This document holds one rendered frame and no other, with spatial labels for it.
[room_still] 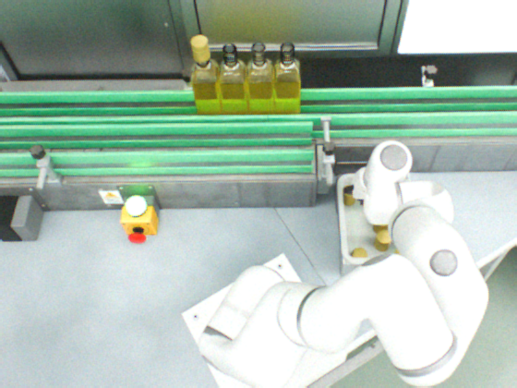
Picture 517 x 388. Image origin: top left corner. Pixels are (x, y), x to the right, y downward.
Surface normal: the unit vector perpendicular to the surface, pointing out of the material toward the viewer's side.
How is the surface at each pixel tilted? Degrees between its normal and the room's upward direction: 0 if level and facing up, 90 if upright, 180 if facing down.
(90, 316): 0
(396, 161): 15
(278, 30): 90
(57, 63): 90
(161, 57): 90
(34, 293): 0
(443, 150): 90
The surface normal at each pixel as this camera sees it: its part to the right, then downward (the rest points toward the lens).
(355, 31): 0.01, 0.84
